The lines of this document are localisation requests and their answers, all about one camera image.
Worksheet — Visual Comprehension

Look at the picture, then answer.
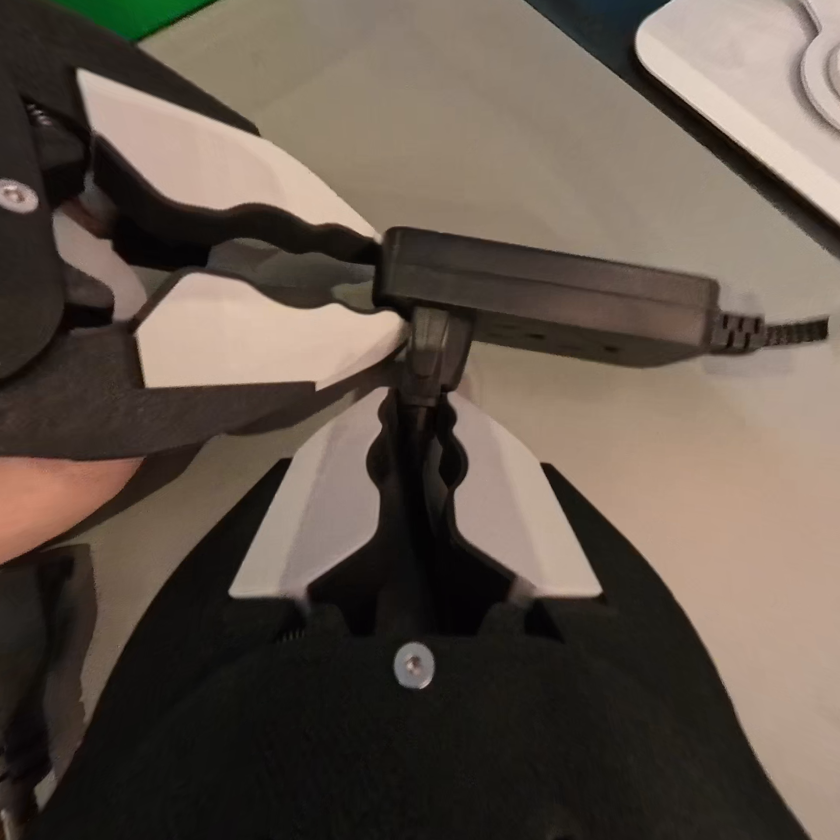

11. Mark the black power plug cord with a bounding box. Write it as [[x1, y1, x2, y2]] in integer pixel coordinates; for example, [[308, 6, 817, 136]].
[[387, 308, 475, 634]]

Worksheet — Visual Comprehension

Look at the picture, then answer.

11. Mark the person's left hand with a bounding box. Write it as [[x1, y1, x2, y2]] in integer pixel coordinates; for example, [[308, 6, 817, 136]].
[[0, 455, 144, 567]]

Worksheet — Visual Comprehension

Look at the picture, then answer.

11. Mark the black power strip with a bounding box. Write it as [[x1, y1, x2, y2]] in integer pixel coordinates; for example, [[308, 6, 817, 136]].
[[373, 226, 829, 368]]

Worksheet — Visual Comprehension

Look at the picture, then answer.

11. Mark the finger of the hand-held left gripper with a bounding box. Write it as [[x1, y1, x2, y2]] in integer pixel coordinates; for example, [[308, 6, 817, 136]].
[[74, 66, 383, 271], [130, 266, 413, 395]]

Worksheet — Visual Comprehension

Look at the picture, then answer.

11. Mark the green plastic bin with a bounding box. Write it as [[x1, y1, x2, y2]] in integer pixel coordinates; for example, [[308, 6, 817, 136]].
[[128, 0, 217, 43]]

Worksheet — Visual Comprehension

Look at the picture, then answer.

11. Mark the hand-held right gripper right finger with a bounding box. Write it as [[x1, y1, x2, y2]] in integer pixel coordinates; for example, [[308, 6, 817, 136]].
[[443, 392, 605, 601]]

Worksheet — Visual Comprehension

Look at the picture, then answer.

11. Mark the document holder with white base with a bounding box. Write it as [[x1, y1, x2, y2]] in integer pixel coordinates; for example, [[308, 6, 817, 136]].
[[635, 0, 840, 227]]

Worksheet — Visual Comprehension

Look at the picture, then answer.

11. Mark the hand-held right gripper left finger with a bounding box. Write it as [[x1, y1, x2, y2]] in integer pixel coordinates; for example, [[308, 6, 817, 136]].
[[227, 387, 396, 603]]

